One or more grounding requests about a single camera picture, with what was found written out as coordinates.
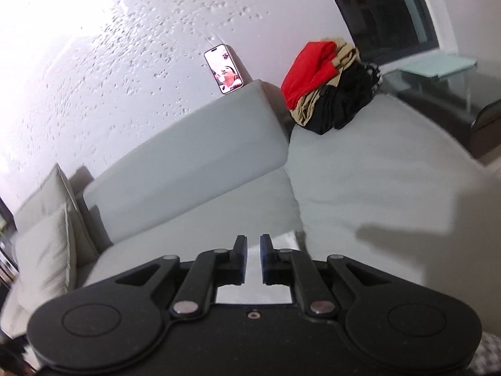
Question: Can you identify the white printed t-shirt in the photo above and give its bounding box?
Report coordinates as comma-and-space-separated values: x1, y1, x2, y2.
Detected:
214, 230, 304, 305

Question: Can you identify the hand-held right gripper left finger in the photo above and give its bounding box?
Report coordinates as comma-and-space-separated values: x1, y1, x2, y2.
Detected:
113, 234, 248, 318

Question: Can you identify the folded tan garment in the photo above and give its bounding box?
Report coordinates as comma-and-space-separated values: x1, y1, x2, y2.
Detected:
290, 38, 361, 127

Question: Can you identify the dark brown box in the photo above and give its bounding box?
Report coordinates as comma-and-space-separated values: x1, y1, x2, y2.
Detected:
471, 100, 501, 159

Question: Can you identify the large grey piped pillow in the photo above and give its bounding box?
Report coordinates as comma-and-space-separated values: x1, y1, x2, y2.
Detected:
13, 163, 98, 267

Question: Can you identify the folded black garment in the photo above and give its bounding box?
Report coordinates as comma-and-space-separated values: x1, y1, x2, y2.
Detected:
307, 60, 382, 136

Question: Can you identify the small grey piped pillow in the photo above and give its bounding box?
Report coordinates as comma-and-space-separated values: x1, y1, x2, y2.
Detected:
13, 206, 77, 314

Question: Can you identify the smartphone with lit screen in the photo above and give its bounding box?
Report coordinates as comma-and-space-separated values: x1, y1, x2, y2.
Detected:
204, 43, 244, 95

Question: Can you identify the houndstooth patterned blanket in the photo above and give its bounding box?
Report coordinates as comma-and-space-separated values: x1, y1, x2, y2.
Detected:
467, 331, 501, 376

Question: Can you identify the glass side table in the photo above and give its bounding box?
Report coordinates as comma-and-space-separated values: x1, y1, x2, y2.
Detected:
381, 49, 501, 153

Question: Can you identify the cluttered bookshelf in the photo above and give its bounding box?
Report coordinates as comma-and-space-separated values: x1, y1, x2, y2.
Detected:
0, 196, 20, 286

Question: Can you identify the dark window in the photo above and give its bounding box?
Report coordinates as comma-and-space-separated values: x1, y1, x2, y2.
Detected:
317, 0, 439, 65

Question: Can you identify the grey sofa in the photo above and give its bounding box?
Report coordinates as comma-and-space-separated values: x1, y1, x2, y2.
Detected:
0, 79, 501, 341

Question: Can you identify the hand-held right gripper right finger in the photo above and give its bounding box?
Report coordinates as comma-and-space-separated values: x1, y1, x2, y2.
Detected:
259, 233, 392, 318

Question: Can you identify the folded red garment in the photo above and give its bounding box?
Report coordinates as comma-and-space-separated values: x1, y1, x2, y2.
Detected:
281, 41, 339, 110

